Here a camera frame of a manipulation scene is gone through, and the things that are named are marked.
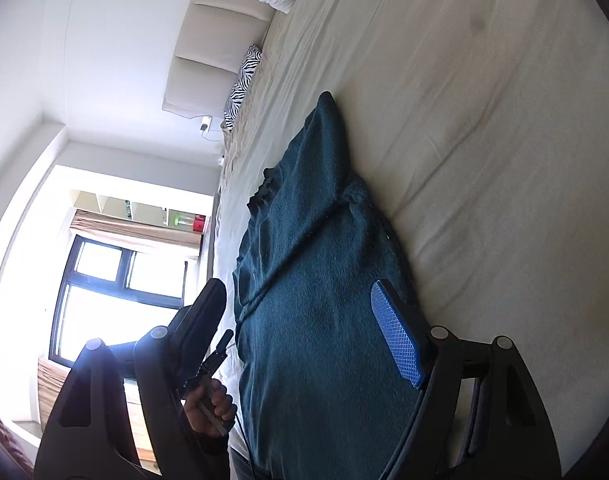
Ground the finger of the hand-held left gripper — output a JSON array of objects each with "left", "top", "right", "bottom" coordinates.
[{"left": 197, "top": 329, "right": 235, "bottom": 392}]

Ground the person's left forearm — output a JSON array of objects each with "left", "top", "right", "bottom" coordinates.
[{"left": 188, "top": 422, "right": 241, "bottom": 480}]

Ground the beige padded headboard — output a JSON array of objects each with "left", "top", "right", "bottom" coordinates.
[{"left": 162, "top": 0, "right": 285, "bottom": 117}]

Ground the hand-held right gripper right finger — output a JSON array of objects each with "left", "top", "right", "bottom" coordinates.
[{"left": 370, "top": 280, "right": 565, "bottom": 480}]

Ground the beige folded window blind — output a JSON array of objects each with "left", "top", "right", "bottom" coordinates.
[{"left": 67, "top": 209, "right": 204, "bottom": 262}]

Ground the black framed window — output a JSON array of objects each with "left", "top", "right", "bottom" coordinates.
[{"left": 48, "top": 234, "right": 189, "bottom": 367}]

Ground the bed with white sheet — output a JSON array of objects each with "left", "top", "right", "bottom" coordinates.
[{"left": 204, "top": 0, "right": 609, "bottom": 480}]

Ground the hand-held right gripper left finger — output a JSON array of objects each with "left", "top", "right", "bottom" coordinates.
[{"left": 34, "top": 278, "right": 231, "bottom": 480}]

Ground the zebra print pillow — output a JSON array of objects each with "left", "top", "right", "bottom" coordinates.
[{"left": 223, "top": 45, "right": 263, "bottom": 130}]

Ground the white wall shelf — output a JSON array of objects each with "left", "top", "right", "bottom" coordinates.
[{"left": 68, "top": 189, "right": 212, "bottom": 235}]

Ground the person's left hand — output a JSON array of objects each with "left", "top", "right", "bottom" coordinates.
[{"left": 183, "top": 377, "right": 235, "bottom": 435}]

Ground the white charger with cable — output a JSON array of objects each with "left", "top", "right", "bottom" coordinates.
[{"left": 198, "top": 116, "right": 226, "bottom": 144}]

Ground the dark teal towel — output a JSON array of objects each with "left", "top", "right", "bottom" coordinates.
[{"left": 232, "top": 91, "right": 437, "bottom": 480}]

